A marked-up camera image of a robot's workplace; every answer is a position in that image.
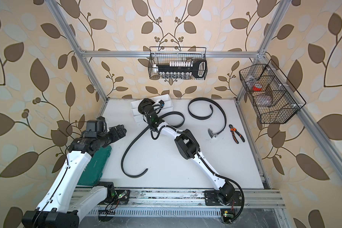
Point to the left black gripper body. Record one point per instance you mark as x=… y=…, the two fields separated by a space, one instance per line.
x=106 y=137

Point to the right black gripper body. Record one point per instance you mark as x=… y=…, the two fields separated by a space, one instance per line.
x=145 y=106

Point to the white divided storage tray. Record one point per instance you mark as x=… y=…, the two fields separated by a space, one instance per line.
x=168 y=107

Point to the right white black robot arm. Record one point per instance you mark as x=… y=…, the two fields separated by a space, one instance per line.
x=187 y=146

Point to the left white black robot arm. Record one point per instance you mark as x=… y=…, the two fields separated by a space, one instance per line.
x=55 y=210

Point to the green plastic tool case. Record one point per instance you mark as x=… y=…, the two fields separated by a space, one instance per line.
x=94 y=170

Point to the orange black pliers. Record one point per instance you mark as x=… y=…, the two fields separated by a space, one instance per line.
x=236 y=133

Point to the red item in basket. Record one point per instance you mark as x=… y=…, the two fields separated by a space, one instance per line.
x=257 y=87

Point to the black socket set rail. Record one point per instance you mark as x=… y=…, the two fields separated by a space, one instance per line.
x=192 y=68

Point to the back wire basket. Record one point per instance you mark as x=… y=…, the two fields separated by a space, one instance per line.
x=164 y=54

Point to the wire basket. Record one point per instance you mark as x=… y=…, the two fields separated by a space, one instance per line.
x=164 y=54
x=279 y=99

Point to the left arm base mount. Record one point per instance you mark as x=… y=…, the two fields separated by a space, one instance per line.
x=121 y=196

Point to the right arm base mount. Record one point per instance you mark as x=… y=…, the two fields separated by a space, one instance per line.
x=214 y=198

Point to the right wire basket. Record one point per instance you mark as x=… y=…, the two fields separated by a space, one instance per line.
x=279 y=99

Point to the aluminium front rail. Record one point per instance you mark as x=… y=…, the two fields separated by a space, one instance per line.
x=194 y=198

